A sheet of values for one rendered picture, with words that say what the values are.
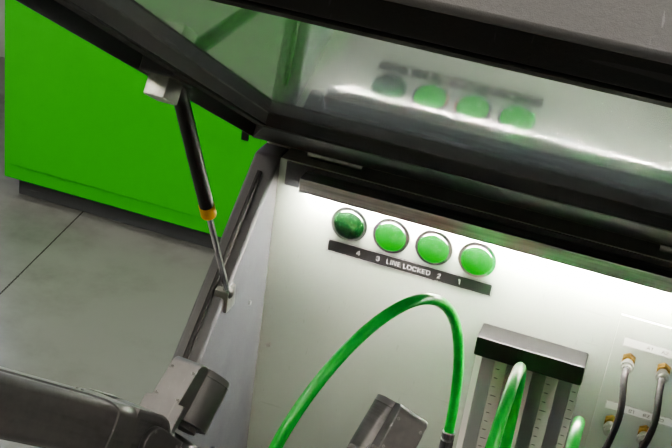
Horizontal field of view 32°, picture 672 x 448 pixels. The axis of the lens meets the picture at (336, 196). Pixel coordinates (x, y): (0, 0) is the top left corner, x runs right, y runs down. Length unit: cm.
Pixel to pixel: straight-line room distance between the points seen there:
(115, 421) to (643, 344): 74
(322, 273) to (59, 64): 275
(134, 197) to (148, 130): 28
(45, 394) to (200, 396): 23
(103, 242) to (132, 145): 37
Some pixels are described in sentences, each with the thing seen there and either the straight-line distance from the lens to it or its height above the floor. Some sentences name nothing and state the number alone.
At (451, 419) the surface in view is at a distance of 157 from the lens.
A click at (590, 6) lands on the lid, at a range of 58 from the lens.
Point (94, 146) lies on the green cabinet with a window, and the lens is 430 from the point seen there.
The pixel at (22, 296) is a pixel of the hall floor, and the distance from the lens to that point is 397.
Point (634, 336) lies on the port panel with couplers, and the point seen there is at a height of 133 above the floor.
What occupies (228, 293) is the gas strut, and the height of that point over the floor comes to 131.
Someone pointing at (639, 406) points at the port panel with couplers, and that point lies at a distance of 160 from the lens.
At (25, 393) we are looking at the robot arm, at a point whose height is 150.
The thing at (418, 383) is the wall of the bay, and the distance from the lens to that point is 166.
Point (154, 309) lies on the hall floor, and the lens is 392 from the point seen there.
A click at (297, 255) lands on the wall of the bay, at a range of 162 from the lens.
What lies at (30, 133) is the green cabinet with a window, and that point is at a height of 29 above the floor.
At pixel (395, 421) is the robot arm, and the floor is 141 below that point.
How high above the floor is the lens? 210
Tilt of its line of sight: 26 degrees down
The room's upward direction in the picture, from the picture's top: 8 degrees clockwise
